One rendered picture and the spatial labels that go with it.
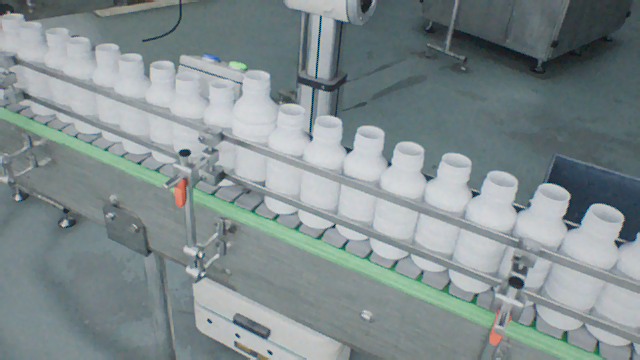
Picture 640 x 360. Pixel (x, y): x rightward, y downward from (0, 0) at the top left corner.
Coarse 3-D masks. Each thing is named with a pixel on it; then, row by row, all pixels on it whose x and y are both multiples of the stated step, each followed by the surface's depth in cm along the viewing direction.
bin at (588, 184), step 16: (560, 160) 113; (576, 160) 112; (544, 176) 106; (560, 176) 115; (576, 176) 113; (592, 176) 112; (608, 176) 110; (624, 176) 108; (576, 192) 115; (592, 192) 113; (608, 192) 112; (624, 192) 110; (576, 208) 117; (624, 208) 112; (624, 224) 113
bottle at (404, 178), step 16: (400, 144) 68; (416, 144) 68; (400, 160) 67; (416, 160) 66; (384, 176) 69; (400, 176) 68; (416, 176) 68; (400, 192) 67; (416, 192) 68; (384, 208) 70; (400, 208) 69; (384, 224) 71; (400, 224) 70; (416, 224) 72; (400, 240) 72; (384, 256) 74; (400, 256) 74
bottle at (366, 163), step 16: (368, 128) 71; (368, 144) 69; (352, 160) 71; (368, 160) 70; (384, 160) 72; (352, 176) 71; (368, 176) 70; (352, 192) 72; (352, 208) 74; (368, 208) 73; (336, 224) 78; (368, 224) 75
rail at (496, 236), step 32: (32, 64) 91; (32, 96) 96; (192, 128) 79; (192, 160) 83; (288, 160) 73; (384, 192) 68; (480, 192) 70; (352, 224) 73; (576, 224) 66; (544, 256) 61
